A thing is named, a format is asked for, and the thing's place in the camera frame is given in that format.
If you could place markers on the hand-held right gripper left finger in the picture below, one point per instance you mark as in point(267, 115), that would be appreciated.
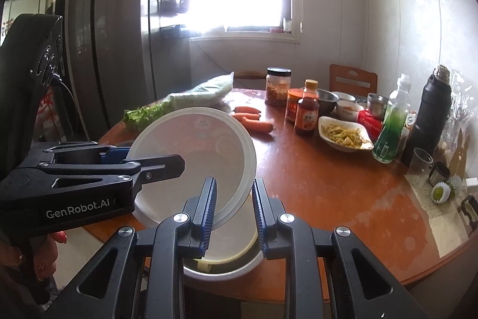
point(209, 214)

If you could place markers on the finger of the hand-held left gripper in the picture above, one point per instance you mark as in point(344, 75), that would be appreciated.
point(115, 154)
point(160, 167)

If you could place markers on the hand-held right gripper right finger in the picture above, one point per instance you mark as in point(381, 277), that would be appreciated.
point(259, 218)

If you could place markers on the small yellow bowl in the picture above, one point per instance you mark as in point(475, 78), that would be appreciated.
point(233, 242)

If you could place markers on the red paper bowl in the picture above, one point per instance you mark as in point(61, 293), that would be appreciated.
point(209, 143)

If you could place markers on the person's left hand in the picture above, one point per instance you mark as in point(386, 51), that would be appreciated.
point(44, 259)

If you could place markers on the celery in plastic bag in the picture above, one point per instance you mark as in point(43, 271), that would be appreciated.
point(194, 96)

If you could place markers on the orange carrot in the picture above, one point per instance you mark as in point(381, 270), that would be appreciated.
point(259, 124)
point(246, 116)
point(246, 110)

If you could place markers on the grey refrigerator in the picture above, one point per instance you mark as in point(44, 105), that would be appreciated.
point(119, 42)

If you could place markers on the orange-capped sauce bottle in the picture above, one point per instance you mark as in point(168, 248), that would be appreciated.
point(307, 117)

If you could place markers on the red chili sauce jar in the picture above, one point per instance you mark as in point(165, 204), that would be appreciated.
point(292, 106)

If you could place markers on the white dish of pickles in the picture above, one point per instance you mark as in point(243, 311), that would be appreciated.
point(345, 135)

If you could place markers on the wooden armrest chair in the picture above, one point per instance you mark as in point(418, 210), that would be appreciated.
point(250, 75)

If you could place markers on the black-lidded clear jar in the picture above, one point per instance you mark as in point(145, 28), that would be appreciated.
point(278, 89)

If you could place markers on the small steel bowl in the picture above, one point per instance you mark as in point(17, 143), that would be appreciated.
point(328, 100)

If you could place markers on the white ceramic bowl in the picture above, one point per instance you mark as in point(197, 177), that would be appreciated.
point(347, 106)

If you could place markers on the red box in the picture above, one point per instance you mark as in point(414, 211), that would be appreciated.
point(369, 121)

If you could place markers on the green plastic bottle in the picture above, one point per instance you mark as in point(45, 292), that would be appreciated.
point(390, 128)

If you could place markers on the steel cup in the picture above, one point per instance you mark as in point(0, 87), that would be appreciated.
point(377, 106)

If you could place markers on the wooden chair back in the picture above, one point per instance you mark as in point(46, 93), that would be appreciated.
point(353, 80)

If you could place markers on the clear plastic cup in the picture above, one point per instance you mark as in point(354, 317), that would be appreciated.
point(422, 162)

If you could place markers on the dark steel mug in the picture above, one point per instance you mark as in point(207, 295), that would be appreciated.
point(437, 173)

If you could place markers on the green fruit in foam net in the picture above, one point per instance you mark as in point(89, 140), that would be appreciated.
point(457, 186)
point(441, 194)

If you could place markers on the small container on windowsill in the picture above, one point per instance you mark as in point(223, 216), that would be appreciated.
point(286, 25)

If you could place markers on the black thermos flask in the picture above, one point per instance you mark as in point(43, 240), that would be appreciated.
point(429, 113)

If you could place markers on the small black object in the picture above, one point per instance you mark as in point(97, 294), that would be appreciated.
point(470, 210)

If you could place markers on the brown rabbit cardboard cutout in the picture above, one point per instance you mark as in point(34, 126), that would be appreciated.
point(461, 154)

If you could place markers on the white plug adapter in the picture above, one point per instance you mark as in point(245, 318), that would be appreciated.
point(471, 185)

